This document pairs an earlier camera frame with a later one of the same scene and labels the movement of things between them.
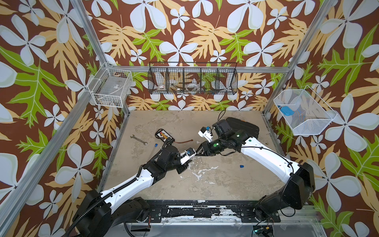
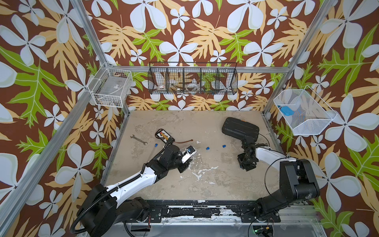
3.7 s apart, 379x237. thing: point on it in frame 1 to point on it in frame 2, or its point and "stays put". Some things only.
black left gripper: x=182 y=167 stays put
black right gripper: x=207 y=149 to x=250 y=166
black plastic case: x=236 y=124 stays put
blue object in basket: x=286 y=111 stays put
